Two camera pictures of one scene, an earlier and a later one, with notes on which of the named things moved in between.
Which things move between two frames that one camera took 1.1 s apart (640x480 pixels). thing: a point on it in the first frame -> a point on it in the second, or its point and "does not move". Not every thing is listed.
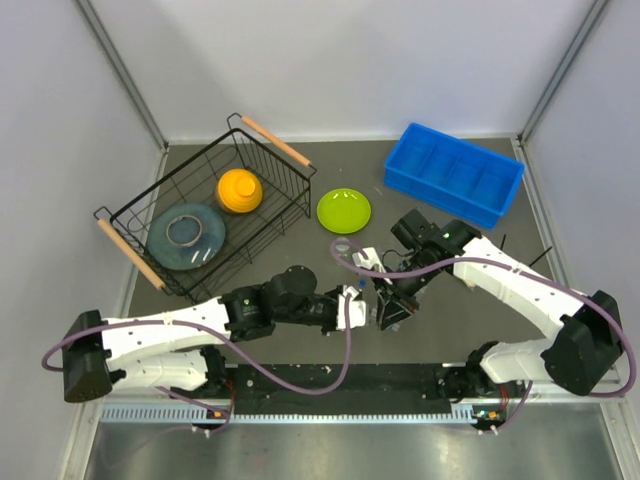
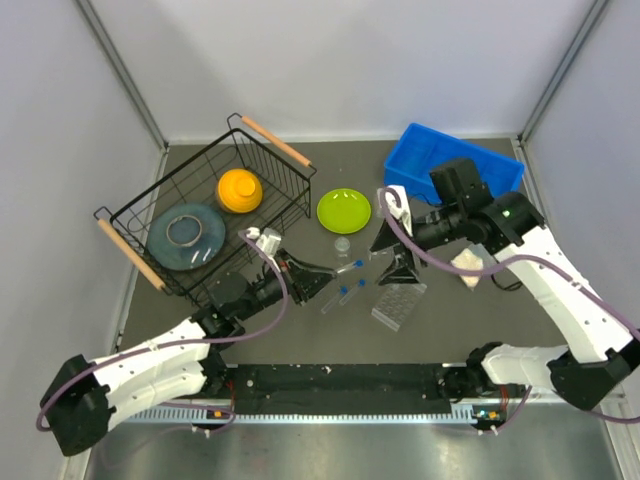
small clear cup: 342,246 does not move
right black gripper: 390,311 -> 403,269
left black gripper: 335,296 -> 305,279
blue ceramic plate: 185,237 does not move
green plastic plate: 344,211 does not move
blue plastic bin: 452,175 does not move
